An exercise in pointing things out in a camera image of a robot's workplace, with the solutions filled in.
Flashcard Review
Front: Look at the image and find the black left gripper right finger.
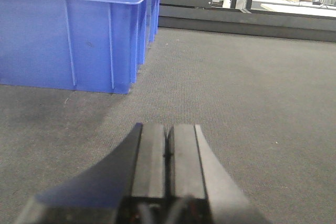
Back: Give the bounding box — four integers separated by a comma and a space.
167, 124, 270, 223

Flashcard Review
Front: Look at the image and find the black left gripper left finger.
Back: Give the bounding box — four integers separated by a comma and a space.
15, 123, 166, 223

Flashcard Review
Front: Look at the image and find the dark grey conveyor belt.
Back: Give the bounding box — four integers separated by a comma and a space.
1, 28, 335, 223

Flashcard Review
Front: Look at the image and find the large blue plastic crate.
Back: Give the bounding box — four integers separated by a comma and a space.
1, 0, 160, 94

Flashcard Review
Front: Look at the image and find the white background table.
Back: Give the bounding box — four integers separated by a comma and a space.
250, 0, 335, 18

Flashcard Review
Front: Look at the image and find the black conveyor frame rail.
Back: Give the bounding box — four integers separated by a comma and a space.
159, 0, 335, 42

